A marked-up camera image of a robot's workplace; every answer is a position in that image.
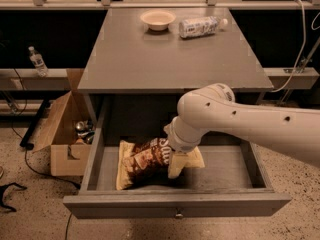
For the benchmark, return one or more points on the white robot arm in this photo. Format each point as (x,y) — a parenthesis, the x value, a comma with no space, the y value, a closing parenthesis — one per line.
(294,132)

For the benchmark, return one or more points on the brown chip bag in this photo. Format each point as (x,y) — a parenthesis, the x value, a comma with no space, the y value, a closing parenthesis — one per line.
(138,162)

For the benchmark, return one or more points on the white paper bowl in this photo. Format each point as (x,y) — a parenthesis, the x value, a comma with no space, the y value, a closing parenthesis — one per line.
(158,20)

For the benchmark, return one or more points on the right low shelf rail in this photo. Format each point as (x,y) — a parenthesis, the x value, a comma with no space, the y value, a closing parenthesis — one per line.
(297,81)

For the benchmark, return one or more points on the cardboard box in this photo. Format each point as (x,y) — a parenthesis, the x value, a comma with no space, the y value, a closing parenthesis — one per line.
(67,158)

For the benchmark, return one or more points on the open grey drawer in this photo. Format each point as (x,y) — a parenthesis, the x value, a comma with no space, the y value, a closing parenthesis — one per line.
(233,183)

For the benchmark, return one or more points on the low shelf rail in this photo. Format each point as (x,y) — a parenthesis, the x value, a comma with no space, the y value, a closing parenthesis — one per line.
(297,81)
(28,79)

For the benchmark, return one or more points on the lying plastic water bottle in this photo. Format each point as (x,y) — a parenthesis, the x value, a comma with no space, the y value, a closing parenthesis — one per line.
(203,26)

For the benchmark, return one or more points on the grey cabinet counter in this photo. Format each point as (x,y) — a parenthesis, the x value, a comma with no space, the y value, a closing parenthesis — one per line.
(129,58)

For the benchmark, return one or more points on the metal cans in box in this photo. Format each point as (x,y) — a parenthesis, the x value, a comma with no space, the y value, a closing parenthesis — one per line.
(85,132)

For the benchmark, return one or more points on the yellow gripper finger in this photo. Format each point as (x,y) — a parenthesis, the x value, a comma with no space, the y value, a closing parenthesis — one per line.
(177,162)

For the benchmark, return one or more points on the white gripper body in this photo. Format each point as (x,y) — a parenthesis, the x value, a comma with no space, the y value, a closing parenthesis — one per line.
(183,145)

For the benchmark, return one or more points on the left low shelf rail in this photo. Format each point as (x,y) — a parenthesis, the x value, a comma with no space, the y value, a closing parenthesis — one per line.
(28,79)

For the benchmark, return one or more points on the upright water bottle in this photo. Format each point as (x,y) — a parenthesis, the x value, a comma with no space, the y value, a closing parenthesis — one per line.
(38,62)

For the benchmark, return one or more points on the drawer knob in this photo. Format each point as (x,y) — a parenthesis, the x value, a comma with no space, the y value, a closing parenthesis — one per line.
(178,214)

